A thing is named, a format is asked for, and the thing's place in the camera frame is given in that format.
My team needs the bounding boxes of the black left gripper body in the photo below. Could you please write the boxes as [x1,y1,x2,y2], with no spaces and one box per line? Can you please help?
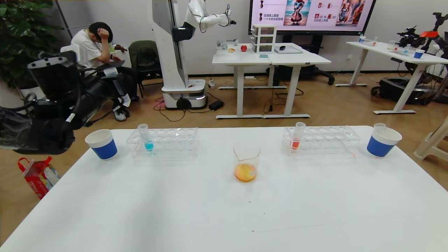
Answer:
[84,73,127,101]

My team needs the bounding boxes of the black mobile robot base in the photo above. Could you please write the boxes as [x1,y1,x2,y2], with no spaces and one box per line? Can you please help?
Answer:
[371,77,438,105]

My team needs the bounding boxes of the blue liquid test tube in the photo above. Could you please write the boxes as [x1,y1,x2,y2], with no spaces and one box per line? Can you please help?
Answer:
[137,124,155,152]

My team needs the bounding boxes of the clear test tube rack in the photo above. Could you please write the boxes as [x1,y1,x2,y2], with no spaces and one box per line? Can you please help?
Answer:
[126,127,199,158]
[282,125,361,155]

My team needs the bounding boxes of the dark laptop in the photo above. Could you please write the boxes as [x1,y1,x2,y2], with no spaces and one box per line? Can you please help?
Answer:
[94,60,125,70]

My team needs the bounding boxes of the dark green jacket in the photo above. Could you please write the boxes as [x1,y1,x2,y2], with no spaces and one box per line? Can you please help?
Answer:
[128,40,160,70]

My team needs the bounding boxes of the blue white paper cup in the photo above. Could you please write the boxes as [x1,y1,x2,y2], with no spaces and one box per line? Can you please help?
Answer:
[85,129,118,160]
[366,125,402,158]

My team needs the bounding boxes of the seated person white shirt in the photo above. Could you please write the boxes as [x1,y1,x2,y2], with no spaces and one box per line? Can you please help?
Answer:
[71,22,140,122]

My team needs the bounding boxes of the black armrest chair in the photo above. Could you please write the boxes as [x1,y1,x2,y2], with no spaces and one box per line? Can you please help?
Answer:
[60,45,140,119]

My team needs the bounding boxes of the white robot tower base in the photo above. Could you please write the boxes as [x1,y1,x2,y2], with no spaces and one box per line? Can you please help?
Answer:
[148,0,209,110]

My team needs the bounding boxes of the white plant pot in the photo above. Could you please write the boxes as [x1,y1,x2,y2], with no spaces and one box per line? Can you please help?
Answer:
[19,84,48,100]

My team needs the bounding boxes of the red gift bag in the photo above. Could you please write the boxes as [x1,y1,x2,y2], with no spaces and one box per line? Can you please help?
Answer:
[17,156,61,200]

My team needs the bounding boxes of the large green plant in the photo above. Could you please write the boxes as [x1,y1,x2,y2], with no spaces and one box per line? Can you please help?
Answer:
[0,0,65,89]

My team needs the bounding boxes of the white standing desk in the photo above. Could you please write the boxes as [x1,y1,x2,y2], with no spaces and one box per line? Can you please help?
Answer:
[212,44,272,119]
[263,43,331,119]

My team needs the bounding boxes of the white drawer unit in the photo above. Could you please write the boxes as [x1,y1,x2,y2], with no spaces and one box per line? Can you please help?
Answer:
[251,24,277,54]

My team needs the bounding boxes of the grey flat pad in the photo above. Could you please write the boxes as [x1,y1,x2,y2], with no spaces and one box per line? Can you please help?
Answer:
[274,45,303,54]

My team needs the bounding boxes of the black display stand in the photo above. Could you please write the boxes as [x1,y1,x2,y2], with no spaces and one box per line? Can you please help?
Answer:
[266,34,335,85]

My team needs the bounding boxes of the long white table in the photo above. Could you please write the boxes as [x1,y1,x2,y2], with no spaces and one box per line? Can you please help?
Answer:
[334,41,448,115]

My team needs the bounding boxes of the red black floor cable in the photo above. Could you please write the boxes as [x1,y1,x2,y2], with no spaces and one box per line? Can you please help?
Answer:
[153,96,210,122]

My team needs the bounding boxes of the black desk cable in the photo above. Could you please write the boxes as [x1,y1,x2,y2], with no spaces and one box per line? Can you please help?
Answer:
[262,74,305,113]

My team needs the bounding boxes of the large wall display screen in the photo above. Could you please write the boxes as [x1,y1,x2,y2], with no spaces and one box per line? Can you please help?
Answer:
[248,0,377,36]

